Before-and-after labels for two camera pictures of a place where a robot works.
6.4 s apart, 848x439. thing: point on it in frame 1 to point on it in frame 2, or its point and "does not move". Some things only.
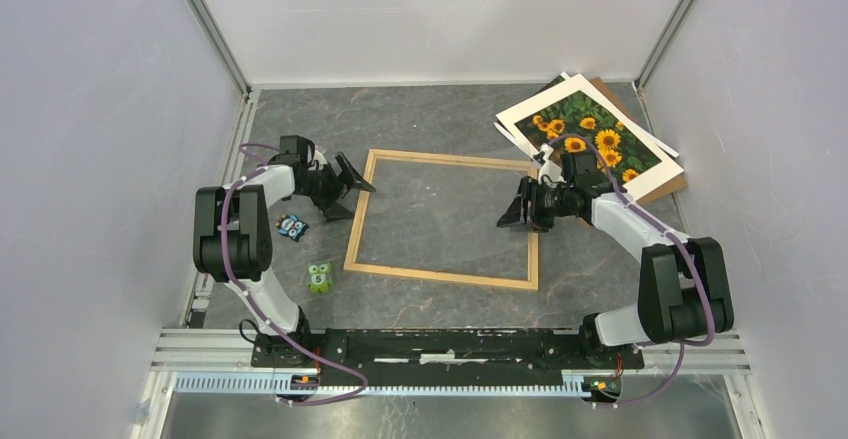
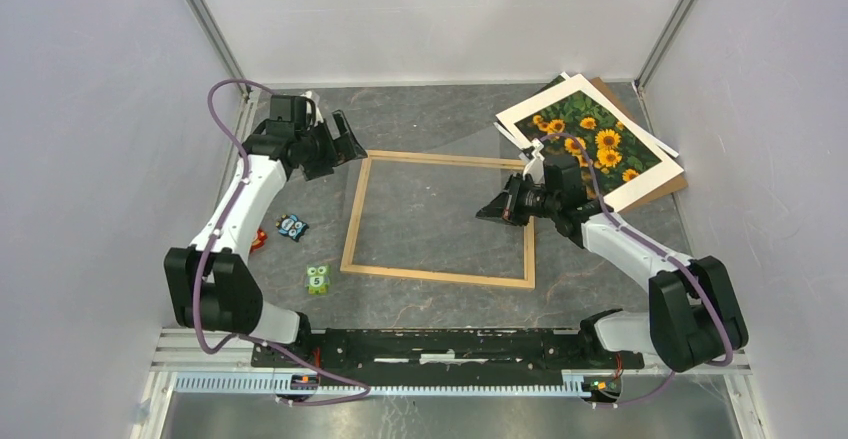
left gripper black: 341,185 to 341,150
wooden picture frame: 533,236 does not move
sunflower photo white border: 577,116 does not move
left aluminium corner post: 209,24 does not move
